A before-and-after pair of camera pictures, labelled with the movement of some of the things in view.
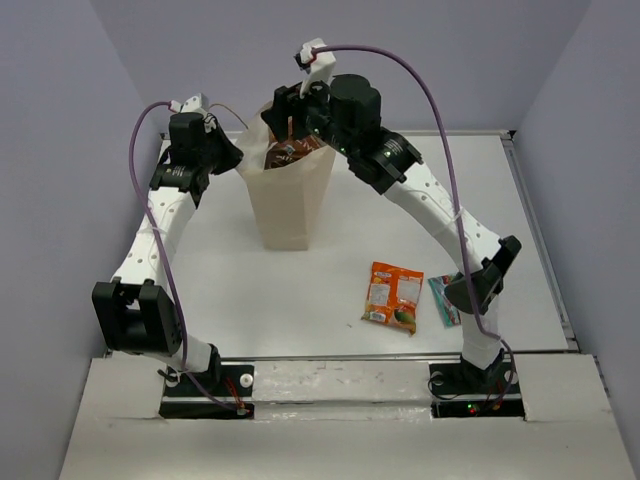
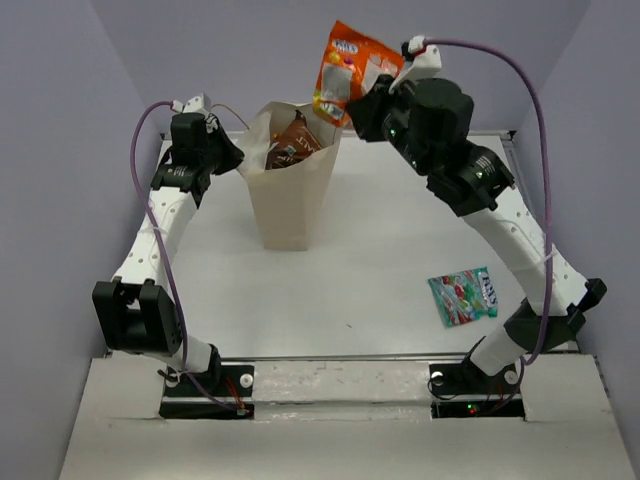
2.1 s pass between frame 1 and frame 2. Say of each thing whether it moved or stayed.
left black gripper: stayed
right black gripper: moved
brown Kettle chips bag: stayed
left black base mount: stayed
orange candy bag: moved
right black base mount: stayed
